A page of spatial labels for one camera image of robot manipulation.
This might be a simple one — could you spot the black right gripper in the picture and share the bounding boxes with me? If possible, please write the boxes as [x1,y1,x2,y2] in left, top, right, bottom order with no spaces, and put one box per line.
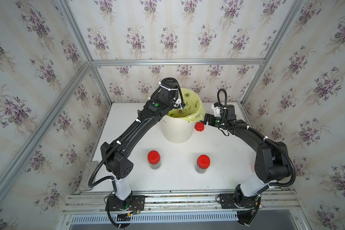
[199,113,228,127]

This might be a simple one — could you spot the red jar lid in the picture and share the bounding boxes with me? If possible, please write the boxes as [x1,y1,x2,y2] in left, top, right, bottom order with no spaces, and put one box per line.
[195,122,205,132]

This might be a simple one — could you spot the red-lid tea jar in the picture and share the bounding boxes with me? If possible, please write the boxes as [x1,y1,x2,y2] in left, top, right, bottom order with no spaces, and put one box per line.
[195,154,210,173]
[148,150,161,170]

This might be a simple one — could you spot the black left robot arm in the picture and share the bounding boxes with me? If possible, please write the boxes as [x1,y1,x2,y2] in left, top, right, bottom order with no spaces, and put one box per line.
[87,78,185,201]

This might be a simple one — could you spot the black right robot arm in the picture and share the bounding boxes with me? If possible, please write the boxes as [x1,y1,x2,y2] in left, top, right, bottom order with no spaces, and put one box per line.
[202,89,296,203]

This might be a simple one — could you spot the white trash bin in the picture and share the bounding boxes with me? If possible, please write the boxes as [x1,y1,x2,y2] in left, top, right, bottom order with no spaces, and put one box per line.
[159,116,196,144]

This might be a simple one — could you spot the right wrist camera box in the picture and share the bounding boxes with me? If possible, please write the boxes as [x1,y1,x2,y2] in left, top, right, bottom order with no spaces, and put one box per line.
[211,103,227,118]

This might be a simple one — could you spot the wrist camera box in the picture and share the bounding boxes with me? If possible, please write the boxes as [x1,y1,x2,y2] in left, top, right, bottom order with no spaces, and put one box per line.
[173,98,183,109]
[211,103,227,118]

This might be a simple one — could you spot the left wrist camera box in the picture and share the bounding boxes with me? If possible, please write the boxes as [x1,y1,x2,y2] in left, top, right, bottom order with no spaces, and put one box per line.
[173,98,183,109]

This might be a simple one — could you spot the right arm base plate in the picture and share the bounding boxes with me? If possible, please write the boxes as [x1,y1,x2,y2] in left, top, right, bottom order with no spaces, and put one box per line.
[216,193,258,209]

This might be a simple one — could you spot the aluminium rail frame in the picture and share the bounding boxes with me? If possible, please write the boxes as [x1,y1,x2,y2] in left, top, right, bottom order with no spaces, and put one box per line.
[61,189,301,215]

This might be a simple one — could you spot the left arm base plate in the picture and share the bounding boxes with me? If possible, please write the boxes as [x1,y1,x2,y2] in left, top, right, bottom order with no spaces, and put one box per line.
[104,194,146,214]

